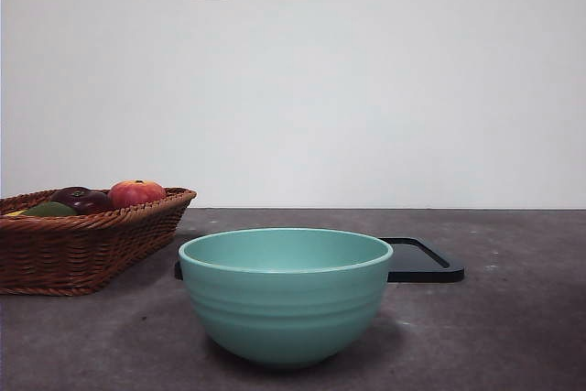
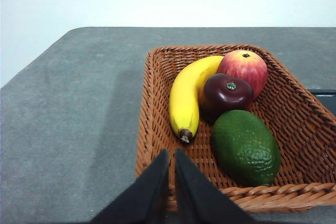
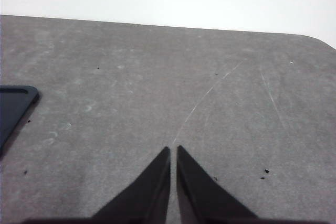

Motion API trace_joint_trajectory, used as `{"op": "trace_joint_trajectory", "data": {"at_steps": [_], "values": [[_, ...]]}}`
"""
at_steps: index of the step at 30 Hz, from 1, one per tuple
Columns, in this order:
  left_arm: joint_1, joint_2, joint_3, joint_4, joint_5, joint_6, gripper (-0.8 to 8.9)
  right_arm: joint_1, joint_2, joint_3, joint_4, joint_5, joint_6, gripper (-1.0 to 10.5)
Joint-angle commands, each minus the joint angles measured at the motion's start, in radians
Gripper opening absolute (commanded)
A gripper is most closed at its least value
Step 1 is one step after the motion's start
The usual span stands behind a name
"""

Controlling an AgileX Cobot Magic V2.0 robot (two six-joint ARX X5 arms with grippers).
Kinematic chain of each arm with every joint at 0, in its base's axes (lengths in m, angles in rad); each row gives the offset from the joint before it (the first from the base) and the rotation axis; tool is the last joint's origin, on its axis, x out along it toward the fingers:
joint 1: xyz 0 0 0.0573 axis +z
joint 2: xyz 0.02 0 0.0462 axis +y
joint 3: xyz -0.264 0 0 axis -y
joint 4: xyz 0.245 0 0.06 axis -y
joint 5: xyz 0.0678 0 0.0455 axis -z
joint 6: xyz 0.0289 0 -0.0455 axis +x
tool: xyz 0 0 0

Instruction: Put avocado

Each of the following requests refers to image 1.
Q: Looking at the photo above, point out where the brown wicker basket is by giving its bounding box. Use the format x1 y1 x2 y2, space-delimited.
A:
0 187 198 297

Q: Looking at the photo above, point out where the dark rectangular tray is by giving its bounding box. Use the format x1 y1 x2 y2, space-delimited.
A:
173 236 466 284

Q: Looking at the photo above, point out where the dark red apple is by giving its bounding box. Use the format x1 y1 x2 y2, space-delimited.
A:
49 186 114 216

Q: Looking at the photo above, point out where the green avocado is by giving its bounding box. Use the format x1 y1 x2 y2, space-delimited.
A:
20 201 79 218

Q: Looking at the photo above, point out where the teal ribbed bowl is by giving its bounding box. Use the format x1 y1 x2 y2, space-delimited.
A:
178 227 395 370

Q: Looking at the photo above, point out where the red yellow apple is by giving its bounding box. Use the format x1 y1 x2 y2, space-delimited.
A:
107 179 167 210

